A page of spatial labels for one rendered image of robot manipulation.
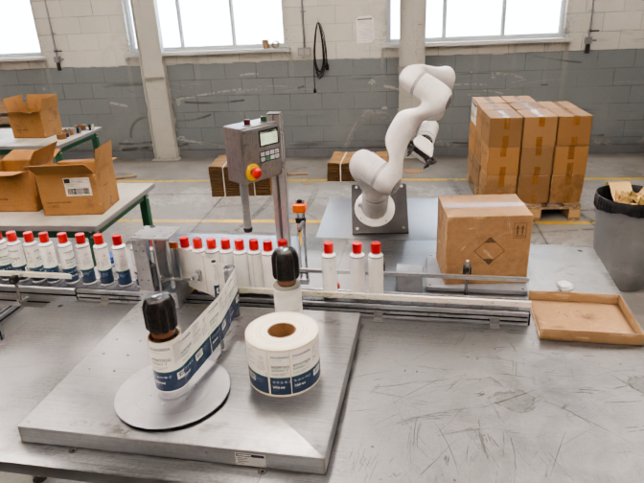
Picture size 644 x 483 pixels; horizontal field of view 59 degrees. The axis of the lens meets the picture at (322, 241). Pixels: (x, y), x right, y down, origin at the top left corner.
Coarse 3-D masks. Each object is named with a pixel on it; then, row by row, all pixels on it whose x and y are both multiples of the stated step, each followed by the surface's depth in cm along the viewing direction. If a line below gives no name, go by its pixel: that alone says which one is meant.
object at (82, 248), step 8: (80, 240) 213; (80, 248) 213; (88, 248) 215; (80, 256) 214; (88, 256) 216; (80, 264) 216; (88, 264) 216; (80, 272) 218; (88, 272) 217; (88, 280) 218; (96, 280) 221
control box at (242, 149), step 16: (224, 128) 191; (240, 128) 186; (256, 128) 189; (240, 144) 187; (256, 144) 191; (240, 160) 190; (256, 160) 192; (272, 160) 197; (240, 176) 193; (272, 176) 200
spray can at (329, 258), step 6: (324, 246) 195; (330, 246) 194; (324, 252) 196; (330, 252) 195; (324, 258) 195; (330, 258) 195; (324, 264) 196; (330, 264) 196; (324, 270) 197; (330, 270) 197; (324, 276) 198; (330, 276) 197; (336, 276) 200; (324, 282) 199; (330, 282) 198; (336, 282) 200; (324, 288) 200; (330, 288) 199; (336, 288) 201
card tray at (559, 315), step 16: (544, 304) 200; (560, 304) 200; (576, 304) 199; (592, 304) 199; (608, 304) 198; (624, 304) 192; (544, 320) 190; (560, 320) 190; (576, 320) 190; (592, 320) 189; (608, 320) 189; (624, 320) 188; (544, 336) 180; (560, 336) 179; (576, 336) 178; (592, 336) 177; (608, 336) 176; (624, 336) 175; (640, 336) 174
